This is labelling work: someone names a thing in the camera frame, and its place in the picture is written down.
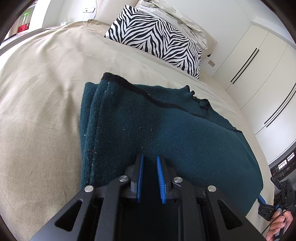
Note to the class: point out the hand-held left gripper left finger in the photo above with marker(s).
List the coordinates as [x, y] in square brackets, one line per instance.
[139, 183]

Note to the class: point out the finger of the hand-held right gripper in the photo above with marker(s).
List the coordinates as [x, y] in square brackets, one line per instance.
[283, 190]
[262, 200]

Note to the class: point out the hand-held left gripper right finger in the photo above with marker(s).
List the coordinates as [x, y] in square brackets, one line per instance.
[161, 183]

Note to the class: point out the dark green sweater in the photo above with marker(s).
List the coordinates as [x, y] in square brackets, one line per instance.
[161, 125]

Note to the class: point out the person's right hand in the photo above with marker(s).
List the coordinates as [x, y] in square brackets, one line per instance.
[276, 228]

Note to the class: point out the white wardrobe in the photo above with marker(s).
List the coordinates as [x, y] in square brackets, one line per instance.
[261, 76]

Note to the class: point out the beige bed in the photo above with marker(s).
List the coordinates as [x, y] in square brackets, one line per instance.
[46, 92]

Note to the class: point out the zebra print pillow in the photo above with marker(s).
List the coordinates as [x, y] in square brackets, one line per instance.
[157, 34]

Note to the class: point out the crumpled white duvet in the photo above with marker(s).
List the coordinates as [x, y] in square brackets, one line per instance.
[185, 20]

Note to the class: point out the red box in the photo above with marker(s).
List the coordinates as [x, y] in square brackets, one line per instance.
[23, 27]

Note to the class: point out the green lid jar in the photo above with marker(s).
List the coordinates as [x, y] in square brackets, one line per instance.
[26, 16]

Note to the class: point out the white wall socket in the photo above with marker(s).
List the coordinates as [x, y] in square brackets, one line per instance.
[89, 9]

